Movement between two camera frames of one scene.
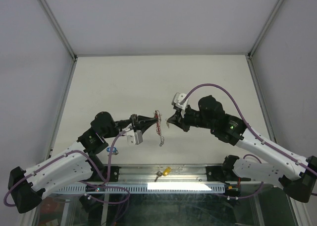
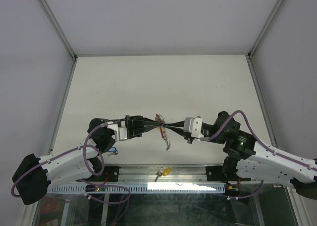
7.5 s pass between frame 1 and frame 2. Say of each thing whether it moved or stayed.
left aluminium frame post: stayed
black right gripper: moved
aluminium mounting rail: stayed
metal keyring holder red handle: moved
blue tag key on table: stayed
